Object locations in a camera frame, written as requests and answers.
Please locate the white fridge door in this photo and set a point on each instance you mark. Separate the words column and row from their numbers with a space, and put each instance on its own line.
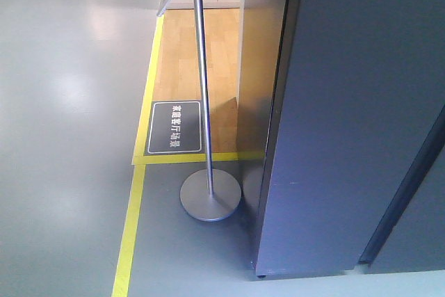
column 364, row 86

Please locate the grey open fridge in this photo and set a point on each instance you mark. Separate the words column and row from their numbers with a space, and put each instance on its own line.
column 268, row 29

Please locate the dark floor label sign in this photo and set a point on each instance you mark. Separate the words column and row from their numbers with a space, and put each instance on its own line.
column 175, row 128

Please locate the silver sign stand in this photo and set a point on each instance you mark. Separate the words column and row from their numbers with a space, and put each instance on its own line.
column 210, row 194

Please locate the yellow floor tape line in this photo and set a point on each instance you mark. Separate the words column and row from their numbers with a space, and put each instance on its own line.
column 163, row 251

